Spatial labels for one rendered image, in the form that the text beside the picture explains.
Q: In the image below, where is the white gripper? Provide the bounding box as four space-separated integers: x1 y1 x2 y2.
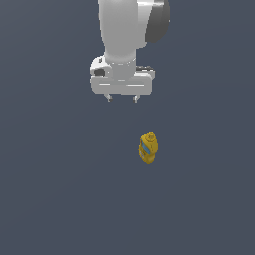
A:
89 55 156 104

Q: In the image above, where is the yellow mustard bottle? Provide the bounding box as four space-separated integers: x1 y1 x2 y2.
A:
138 131 159 165

